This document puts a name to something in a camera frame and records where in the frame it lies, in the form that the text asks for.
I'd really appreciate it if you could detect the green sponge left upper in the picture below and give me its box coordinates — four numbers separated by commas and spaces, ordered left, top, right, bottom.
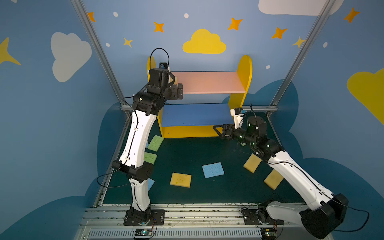
147, 135, 164, 152

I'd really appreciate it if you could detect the aluminium frame post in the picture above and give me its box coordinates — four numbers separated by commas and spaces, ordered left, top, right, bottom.
71, 0, 126, 106
266, 0, 336, 118

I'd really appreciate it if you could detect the right aluminium frame post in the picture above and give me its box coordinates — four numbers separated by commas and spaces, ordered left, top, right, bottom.
266, 0, 336, 118

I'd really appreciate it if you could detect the green circuit board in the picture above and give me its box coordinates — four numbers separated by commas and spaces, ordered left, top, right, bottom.
134, 229, 153, 238
260, 228, 277, 240

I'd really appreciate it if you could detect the green sponge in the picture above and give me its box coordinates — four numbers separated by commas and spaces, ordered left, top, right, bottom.
147, 135, 164, 152
144, 152, 157, 165

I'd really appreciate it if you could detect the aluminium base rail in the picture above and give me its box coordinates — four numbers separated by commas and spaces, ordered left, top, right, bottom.
74, 203, 314, 240

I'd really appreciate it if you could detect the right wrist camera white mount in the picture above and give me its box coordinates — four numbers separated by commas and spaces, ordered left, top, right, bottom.
231, 107, 246, 129

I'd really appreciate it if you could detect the blue sponge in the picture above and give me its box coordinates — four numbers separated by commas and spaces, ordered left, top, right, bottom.
148, 178, 155, 191
202, 162, 225, 179

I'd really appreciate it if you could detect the left green circuit board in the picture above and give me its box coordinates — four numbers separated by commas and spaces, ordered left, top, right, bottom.
134, 229, 153, 238

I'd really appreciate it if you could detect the blue sponge centre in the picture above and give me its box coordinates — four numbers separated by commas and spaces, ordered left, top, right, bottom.
202, 162, 225, 179

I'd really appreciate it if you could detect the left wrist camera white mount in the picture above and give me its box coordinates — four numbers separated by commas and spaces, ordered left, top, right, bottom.
159, 62, 168, 70

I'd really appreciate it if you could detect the green sponge left lower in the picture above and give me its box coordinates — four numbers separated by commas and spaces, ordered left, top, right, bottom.
144, 152, 157, 165

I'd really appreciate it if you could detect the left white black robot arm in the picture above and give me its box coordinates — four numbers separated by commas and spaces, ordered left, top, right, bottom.
114, 68, 183, 212

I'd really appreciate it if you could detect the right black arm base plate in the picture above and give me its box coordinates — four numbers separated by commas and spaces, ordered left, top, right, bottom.
240, 208, 285, 225

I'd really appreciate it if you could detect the right green circuit board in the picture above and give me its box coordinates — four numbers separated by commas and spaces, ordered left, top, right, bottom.
260, 228, 277, 240

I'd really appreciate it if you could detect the yellow sponge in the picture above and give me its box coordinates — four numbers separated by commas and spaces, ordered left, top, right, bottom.
243, 154, 262, 174
170, 173, 192, 188
264, 169, 284, 190

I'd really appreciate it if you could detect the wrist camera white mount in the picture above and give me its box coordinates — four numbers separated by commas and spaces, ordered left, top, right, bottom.
231, 107, 246, 129
159, 62, 168, 70

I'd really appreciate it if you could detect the left aluminium frame post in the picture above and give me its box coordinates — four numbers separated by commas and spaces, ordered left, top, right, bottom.
71, 0, 126, 106

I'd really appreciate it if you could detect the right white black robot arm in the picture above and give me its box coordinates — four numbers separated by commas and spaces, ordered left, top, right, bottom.
213, 115, 349, 239

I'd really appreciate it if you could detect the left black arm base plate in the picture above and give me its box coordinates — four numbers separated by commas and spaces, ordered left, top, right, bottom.
123, 208, 165, 226

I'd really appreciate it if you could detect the rear aluminium frame bar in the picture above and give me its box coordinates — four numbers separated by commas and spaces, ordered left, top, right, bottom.
120, 104, 278, 112

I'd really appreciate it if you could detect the blue sponge near left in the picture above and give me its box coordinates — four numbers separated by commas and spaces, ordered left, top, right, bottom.
148, 178, 155, 191

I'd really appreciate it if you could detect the yellow shelf with coloured boards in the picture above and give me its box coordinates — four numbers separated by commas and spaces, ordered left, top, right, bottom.
158, 55, 253, 138

